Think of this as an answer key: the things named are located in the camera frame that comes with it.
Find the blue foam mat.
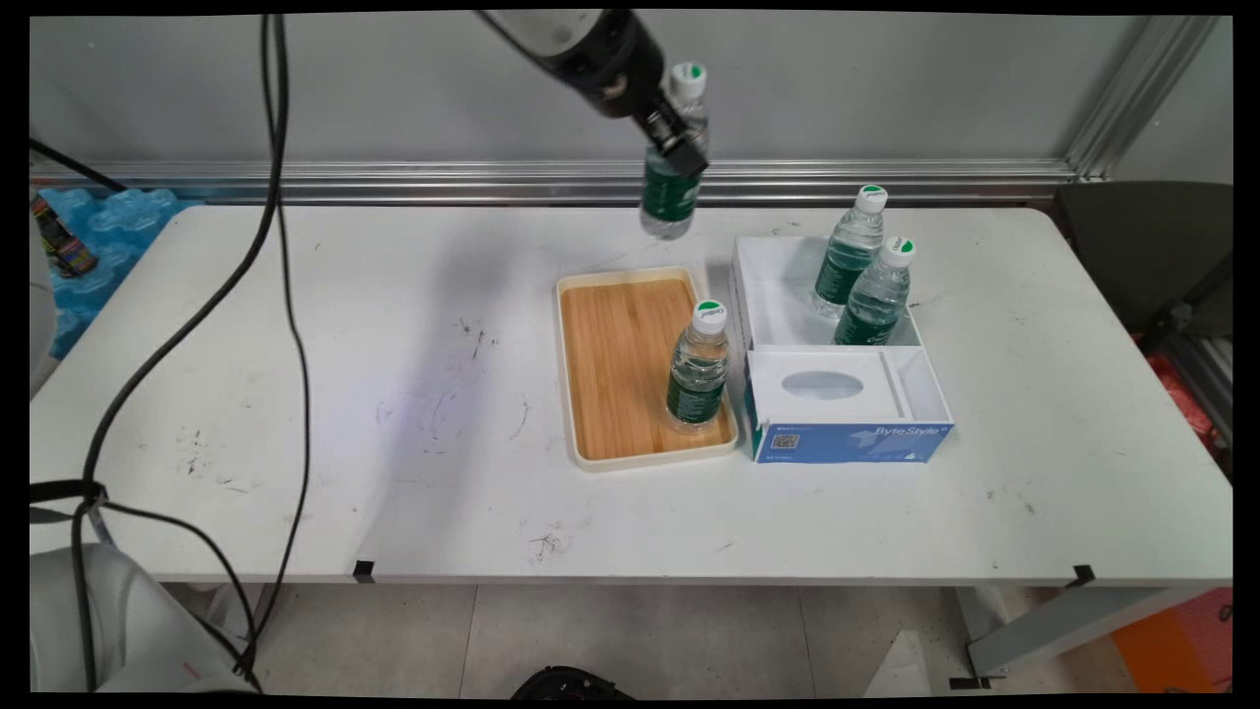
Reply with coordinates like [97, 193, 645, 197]
[30, 187, 204, 361]

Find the black round object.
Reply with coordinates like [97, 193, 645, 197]
[511, 667, 638, 701]

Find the cream tray with bamboo base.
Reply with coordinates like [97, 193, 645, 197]
[555, 267, 740, 473]

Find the green label water bottle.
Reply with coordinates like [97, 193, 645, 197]
[813, 185, 889, 321]
[639, 62, 711, 241]
[834, 236, 916, 348]
[666, 300, 730, 434]

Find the red bag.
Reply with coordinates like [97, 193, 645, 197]
[1140, 340, 1222, 456]

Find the aluminium frame post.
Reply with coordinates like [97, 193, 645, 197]
[1063, 15, 1222, 182]

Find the white open box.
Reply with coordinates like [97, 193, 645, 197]
[730, 234, 926, 353]

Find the dark grey chair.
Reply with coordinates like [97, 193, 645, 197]
[1050, 181, 1233, 341]

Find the black background cable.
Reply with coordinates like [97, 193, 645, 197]
[30, 140, 129, 191]

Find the black cable strap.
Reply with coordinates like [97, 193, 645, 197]
[30, 480, 107, 505]

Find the colourful printed can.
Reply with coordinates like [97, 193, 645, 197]
[30, 193, 100, 280]

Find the white table leg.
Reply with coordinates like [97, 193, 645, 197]
[950, 585, 1218, 682]

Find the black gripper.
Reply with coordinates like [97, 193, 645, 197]
[539, 12, 711, 181]

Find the blue and white tissue box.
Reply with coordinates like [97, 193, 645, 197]
[743, 345, 956, 465]

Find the thick black cable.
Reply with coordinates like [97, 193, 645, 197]
[69, 14, 288, 692]

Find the orange crate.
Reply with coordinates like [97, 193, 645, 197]
[1110, 588, 1233, 694]

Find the aluminium frame rail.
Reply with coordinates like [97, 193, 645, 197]
[30, 160, 1081, 207]

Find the thin black cable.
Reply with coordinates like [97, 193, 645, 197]
[98, 14, 313, 690]

